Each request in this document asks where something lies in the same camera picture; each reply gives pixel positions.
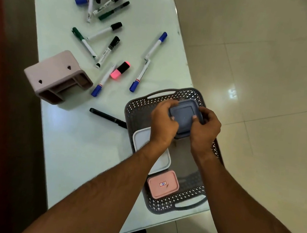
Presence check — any small pink box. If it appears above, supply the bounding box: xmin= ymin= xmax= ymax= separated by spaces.
xmin=144 ymin=167 xmax=182 ymax=203

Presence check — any person's right forearm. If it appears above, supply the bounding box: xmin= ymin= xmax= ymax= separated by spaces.
xmin=184 ymin=150 xmax=307 ymax=233

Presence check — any person's left forearm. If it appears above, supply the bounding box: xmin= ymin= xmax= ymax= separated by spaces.
xmin=20 ymin=126 xmax=172 ymax=233

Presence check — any pink highlighter marker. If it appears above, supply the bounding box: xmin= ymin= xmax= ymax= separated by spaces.
xmin=109 ymin=59 xmax=132 ymax=82

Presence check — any pink plastic pen organizer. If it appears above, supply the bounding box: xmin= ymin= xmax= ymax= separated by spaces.
xmin=20 ymin=45 xmax=98 ymax=110

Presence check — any grey-blue square lidded container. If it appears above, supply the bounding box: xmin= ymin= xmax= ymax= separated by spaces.
xmin=165 ymin=95 xmax=208 ymax=143

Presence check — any person's right hand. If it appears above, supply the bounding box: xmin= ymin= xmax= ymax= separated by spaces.
xmin=186 ymin=105 xmax=225 ymax=165

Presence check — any white lidded container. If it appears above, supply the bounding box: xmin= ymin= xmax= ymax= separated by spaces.
xmin=128 ymin=124 xmax=176 ymax=178

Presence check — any black pen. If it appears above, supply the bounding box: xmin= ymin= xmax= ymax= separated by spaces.
xmin=87 ymin=107 xmax=130 ymax=130

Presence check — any person's left hand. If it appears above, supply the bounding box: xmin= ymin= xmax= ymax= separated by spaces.
xmin=146 ymin=97 xmax=183 ymax=150

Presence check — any grey perforated plastic basket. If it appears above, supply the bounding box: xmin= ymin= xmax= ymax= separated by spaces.
xmin=111 ymin=79 xmax=233 ymax=223

